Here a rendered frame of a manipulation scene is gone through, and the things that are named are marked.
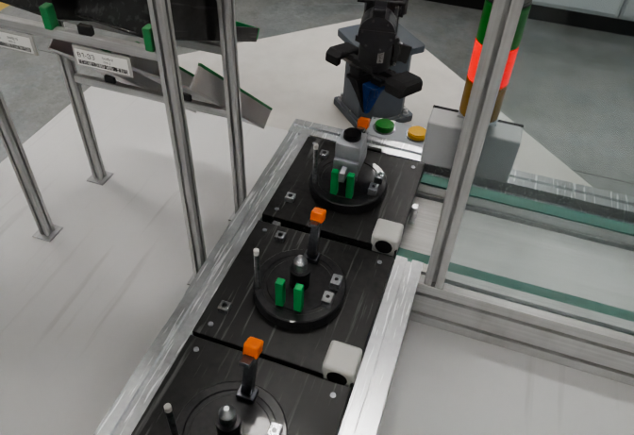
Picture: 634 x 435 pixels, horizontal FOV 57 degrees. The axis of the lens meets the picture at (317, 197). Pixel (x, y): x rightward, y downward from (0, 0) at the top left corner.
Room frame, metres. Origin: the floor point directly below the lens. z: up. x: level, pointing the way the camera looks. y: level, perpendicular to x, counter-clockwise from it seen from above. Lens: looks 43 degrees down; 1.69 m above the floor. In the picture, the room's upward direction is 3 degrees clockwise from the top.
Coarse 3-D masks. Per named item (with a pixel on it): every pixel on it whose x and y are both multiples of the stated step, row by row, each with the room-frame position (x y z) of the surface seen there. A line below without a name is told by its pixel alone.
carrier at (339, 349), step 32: (256, 224) 0.70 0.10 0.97; (256, 256) 0.54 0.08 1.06; (288, 256) 0.61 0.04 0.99; (320, 256) 0.61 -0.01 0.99; (352, 256) 0.63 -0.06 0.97; (384, 256) 0.64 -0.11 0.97; (224, 288) 0.56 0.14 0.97; (256, 288) 0.54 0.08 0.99; (288, 288) 0.55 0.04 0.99; (320, 288) 0.55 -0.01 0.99; (352, 288) 0.57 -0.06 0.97; (384, 288) 0.57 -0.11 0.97; (224, 320) 0.50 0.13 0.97; (256, 320) 0.50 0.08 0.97; (288, 320) 0.49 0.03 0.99; (320, 320) 0.50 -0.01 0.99; (352, 320) 0.51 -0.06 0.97; (288, 352) 0.45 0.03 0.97; (320, 352) 0.45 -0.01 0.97; (352, 352) 0.44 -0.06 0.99; (352, 384) 0.41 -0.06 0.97
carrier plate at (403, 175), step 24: (312, 144) 0.92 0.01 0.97; (312, 168) 0.85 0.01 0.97; (384, 168) 0.86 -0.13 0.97; (408, 168) 0.86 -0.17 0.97; (408, 192) 0.79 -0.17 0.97; (264, 216) 0.72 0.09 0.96; (288, 216) 0.72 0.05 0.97; (336, 216) 0.72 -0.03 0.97; (360, 216) 0.73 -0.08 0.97; (384, 216) 0.73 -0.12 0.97; (408, 216) 0.73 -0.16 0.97; (336, 240) 0.68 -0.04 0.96; (360, 240) 0.67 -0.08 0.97
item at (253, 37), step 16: (80, 0) 0.76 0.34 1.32; (96, 0) 0.75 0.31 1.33; (112, 0) 0.74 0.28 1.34; (128, 0) 0.73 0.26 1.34; (144, 0) 0.72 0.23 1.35; (176, 0) 0.76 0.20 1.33; (192, 0) 0.79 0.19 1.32; (208, 0) 0.82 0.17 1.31; (80, 16) 0.75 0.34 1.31; (96, 16) 0.74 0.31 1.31; (112, 16) 0.73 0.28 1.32; (128, 16) 0.72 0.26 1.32; (144, 16) 0.71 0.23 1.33; (176, 16) 0.76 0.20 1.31; (192, 16) 0.78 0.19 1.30; (208, 16) 0.81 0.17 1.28; (128, 32) 0.71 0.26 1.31; (176, 32) 0.75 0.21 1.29; (192, 32) 0.78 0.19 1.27; (208, 32) 0.81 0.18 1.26; (240, 32) 0.88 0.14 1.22; (256, 32) 0.92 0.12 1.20
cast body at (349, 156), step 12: (348, 132) 0.80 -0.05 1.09; (360, 132) 0.80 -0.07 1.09; (336, 144) 0.78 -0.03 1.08; (348, 144) 0.78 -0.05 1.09; (360, 144) 0.78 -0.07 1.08; (336, 156) 0.78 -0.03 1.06; (348, 156) 0.77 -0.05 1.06; (360, 156) 0.78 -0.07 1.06; (336, 168) 0.77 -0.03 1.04; (348, 168) 0.77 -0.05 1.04
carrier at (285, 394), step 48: (192, 336) 0.47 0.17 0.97; (192, 384) 0.40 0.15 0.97; (240, 384) 0.39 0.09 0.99; (288, 384) 0.40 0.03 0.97; (336, 384) 0.41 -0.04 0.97; (144, 432) 0.33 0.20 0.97; (192, 432) 0.32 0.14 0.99; (240, 432) 0.32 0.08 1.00; (288, 432) 0.34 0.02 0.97; (336, 432) 0.34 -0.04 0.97
